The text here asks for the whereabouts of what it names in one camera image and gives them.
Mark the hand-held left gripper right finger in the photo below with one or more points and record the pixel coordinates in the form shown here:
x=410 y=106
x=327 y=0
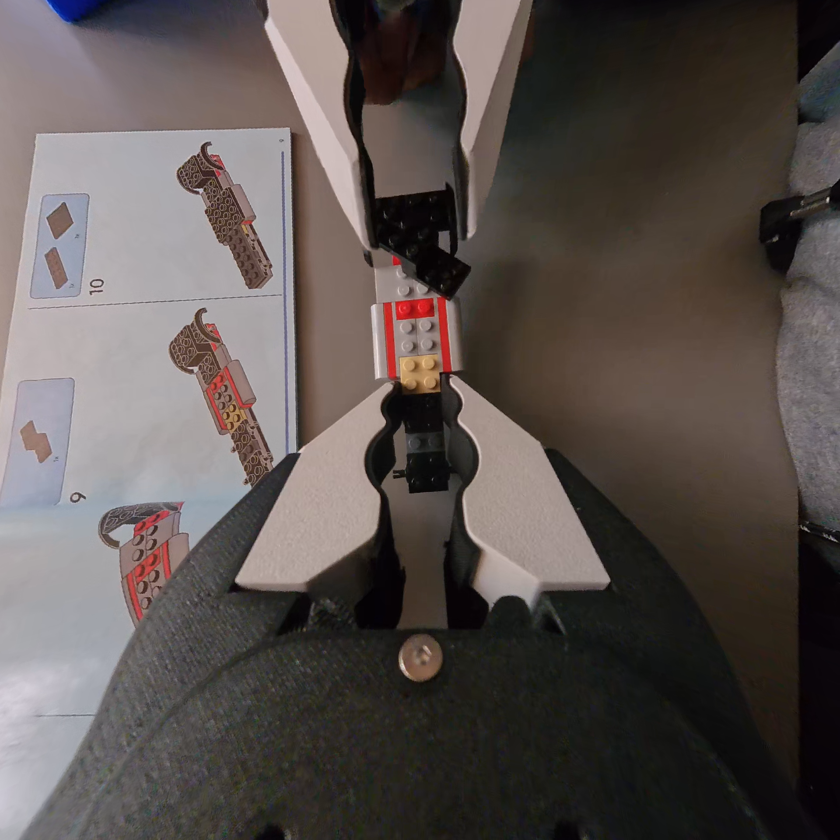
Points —
x=531 y=518

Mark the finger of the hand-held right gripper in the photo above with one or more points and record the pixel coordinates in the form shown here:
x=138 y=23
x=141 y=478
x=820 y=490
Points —
x=495 y=79
x=308 y=65

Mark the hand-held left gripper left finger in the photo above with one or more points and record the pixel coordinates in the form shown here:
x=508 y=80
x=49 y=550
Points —
x=315 y=518

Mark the black brick plate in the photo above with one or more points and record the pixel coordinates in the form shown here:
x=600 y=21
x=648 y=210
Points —
x=443 y=269

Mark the grey red brick model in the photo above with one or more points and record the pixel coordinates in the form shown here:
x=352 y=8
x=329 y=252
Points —
x=420 y=334

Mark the grey desk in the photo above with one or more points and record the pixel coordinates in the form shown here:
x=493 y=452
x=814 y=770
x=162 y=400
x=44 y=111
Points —
x=623 y=328

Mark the person's right hand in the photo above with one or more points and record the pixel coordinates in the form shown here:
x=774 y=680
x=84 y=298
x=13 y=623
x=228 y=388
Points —
x=410 y=59

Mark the brick instruction booklet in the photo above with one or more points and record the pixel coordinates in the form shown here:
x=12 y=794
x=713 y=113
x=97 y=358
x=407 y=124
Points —
x=131 y=229

